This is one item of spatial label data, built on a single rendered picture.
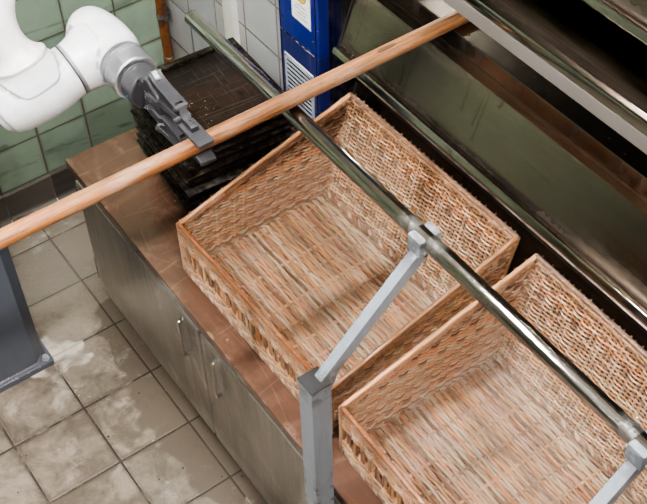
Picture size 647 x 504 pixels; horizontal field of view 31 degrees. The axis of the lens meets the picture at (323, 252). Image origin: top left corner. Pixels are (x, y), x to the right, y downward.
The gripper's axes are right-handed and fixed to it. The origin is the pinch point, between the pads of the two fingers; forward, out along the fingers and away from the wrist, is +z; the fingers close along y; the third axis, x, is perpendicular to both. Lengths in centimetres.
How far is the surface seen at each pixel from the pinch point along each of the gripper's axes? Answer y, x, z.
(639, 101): -21, -46, 52
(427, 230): 1.7, -19.4, 37.7
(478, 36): 1, -57, 5
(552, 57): -23, -41, 39
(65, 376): 119, 19, -60
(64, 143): 101, -16, -123
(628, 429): 2, -18, 83
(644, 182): 2, -55, 50
